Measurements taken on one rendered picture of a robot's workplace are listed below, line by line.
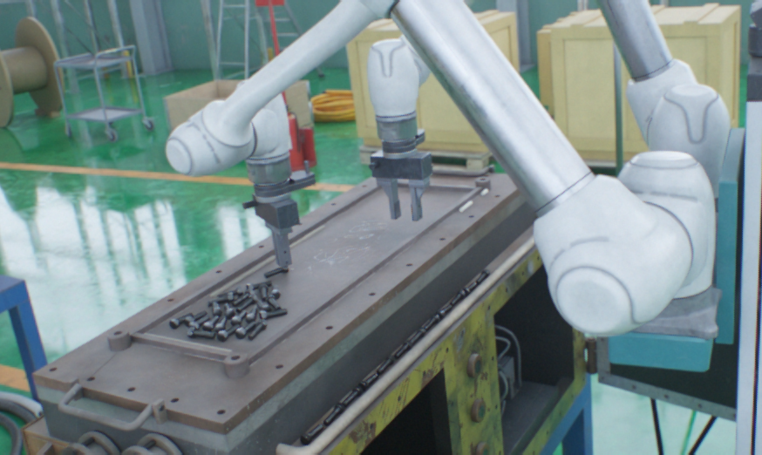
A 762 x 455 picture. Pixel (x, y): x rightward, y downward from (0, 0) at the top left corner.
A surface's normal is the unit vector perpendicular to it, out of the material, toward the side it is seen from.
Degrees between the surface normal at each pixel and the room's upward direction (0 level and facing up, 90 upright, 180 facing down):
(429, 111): 90
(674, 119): 70
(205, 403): 0
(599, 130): 90
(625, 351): 90
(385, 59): 77
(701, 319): 14
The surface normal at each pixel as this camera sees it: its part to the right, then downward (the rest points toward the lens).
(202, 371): -0.10, -0.94
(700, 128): -0.08, 0.09
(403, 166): -0.46, 0.35
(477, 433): 0.87, 0.08
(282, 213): 0.52, 0.24
